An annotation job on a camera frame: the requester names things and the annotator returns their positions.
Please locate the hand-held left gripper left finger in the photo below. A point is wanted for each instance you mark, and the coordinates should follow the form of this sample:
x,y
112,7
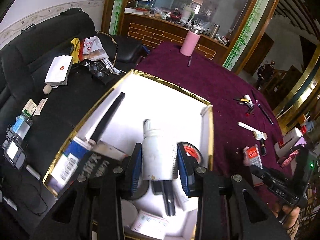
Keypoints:
x,y
133,172

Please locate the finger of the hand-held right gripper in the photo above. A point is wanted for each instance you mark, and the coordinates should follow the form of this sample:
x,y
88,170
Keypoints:
x,y
262,173

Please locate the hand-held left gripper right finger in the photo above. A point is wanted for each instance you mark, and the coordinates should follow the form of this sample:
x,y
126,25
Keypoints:
x,y
183,170

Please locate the red silver small box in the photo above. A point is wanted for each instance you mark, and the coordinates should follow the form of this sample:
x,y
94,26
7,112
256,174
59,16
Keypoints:
x,y
253,155

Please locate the black tape roll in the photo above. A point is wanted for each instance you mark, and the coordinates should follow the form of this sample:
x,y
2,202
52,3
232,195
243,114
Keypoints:
x,y
198,155

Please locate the pink fluffy hair clip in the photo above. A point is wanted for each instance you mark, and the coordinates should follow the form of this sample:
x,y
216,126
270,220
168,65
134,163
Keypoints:
x,y
245,157

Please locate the black gold lipstick tube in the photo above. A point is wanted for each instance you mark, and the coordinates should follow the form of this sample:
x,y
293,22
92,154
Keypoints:
x,y
263,147

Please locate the white pill bottle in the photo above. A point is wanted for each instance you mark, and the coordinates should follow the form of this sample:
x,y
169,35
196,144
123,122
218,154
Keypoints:
x,y
158,152

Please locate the black pouch red logo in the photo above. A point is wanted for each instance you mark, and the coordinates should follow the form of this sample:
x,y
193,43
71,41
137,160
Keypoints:
x,y
100,166

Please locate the long white bar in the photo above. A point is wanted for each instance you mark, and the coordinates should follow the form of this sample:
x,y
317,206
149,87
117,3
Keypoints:
x,y
246,126

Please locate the long black stick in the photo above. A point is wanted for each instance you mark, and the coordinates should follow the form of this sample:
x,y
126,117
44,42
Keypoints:
x,y
107,116

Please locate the blue and white medicine box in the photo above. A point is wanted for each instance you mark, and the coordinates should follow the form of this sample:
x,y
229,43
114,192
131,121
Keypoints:
x,y
67,162

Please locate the gold rimmed white box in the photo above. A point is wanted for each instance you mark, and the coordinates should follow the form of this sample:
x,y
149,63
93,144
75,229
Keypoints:
x,y
160,100

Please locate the person's right hand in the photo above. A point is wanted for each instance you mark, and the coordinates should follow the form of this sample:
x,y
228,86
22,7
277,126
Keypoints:
x,y
290,217

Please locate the long thin black pen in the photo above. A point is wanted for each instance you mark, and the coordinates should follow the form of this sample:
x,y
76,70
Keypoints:
x,y
266,115

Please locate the red capped black marker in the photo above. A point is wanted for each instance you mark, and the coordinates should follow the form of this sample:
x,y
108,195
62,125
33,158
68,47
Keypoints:
x,y
250,110

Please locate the slim black pen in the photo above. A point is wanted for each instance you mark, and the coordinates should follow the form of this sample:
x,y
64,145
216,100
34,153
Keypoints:
x,y
243,103

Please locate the yellow black utility knife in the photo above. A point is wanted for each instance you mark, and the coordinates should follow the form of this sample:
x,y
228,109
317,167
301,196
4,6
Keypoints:
x,y
243,100

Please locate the small white tube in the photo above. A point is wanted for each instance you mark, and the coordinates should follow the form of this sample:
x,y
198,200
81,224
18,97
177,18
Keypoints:
x,y
247,97

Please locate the black leather sofa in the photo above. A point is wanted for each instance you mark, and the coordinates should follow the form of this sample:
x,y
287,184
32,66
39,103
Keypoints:
x,y
62,105

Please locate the black box cube print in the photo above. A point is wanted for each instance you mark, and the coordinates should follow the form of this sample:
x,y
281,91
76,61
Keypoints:
x,y
101,76
95,67

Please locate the white paper strips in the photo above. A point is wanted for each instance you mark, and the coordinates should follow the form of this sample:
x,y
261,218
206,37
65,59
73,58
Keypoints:
x,y
110,66

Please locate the short dark pen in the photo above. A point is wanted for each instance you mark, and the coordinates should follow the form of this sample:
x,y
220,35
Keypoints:
x,y
189,61

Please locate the grey round stone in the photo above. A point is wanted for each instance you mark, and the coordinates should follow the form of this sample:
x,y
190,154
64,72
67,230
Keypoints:
x,y
47,89

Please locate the brown door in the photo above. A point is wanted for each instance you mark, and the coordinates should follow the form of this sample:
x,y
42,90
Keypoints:
x,y
258,52

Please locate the black device with screen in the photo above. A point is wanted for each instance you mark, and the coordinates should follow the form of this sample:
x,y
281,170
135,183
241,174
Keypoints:
x,y
13,152

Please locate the green white medicine box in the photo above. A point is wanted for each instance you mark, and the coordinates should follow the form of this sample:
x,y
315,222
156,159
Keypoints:
x,y
28,107

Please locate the white box red logo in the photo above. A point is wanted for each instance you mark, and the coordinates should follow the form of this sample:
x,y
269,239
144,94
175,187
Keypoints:
x,y
58,70

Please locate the small white adapter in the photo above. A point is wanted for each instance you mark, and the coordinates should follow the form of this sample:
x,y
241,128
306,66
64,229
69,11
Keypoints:
x,y
10,203

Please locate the pink tumbler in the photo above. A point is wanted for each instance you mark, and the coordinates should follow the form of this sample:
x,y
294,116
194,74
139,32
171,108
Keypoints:
x,y
190,42

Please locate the white snack bag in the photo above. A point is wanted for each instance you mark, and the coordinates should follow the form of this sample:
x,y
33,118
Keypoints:
x,y
92,47

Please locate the yellow cloth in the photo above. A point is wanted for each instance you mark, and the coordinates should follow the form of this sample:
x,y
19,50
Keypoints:
x,y
75,48

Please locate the wooden mirror cabinet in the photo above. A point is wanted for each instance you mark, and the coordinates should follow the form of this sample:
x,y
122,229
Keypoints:
x,y
160,33

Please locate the steel thermos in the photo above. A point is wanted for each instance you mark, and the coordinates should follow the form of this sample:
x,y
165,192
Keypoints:
x,y
216,31

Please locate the white jug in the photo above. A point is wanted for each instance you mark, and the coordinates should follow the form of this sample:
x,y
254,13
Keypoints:
x,y
188,15

